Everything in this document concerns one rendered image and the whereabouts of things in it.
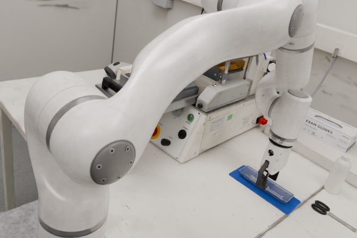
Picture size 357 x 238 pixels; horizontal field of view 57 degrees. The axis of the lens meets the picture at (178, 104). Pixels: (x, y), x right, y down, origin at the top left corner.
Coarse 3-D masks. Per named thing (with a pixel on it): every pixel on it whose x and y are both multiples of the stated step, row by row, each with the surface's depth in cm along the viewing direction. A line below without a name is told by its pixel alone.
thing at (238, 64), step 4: (236, 60) 129; (240, 60) 130; (220, 64) 121; (224, 64) 122; (232, 64) 124; (236, 64) 126; (240, 64) 128; (244, 64) 130; (220, 68) 119; (232, 68) 125; (236, 68) 127; (240, 68) 126; (228, 72) 124; (232, 72) 126
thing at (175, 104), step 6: (120, 78) 110; (126, 78) 108; (96, 84) 108; (120, 84) 111; (102, 90) 106; (108, 90) 106; (108, 96) 104; (192, 96) 113; (198, 96) 115; (174, 102) 106; (180, 102) 109; (186, 102) 111; (192, 102) 114; (168, 108) 105; (174, 108) 108
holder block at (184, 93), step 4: (192, 88) 113; (196, 88) 114; (180, 92) 108; (184, 92) 110; (188, 92) 111; (192, 92) 113; (196, 92) 115; (176, 96) 107; (180, 96) 109; (184, 96) 111; (188, 96) 112
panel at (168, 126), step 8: (168, 112) 121; (184, 112) 117; (192, 112) 115; (200, 112) 114; (160, 120) 122; (168, 120) 120; (176, 120) 118; (184, 120) 116; (192, 120) 114; (160, 128) 122; (168, 128) 120; (176, 128) 118; (184, 128) 116; (192, 128) 114; (160, 136) 121; (168, 136) 119; (176, 136) 117; (160, 144) 120; (176, 144) 116; (184, 144) 115; (168, 152) 118; (176, 152) 116
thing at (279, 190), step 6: (246, 168) 115; (252, 168) 116; (246, 174) 112; (252, 174) 113; (270, 180) 111; (270, 186) 108; (276, 186) 109; (276, 192) 106; (282, 192) 107; (288, 192) 107; (282, 198) 104; (288, 198) 104
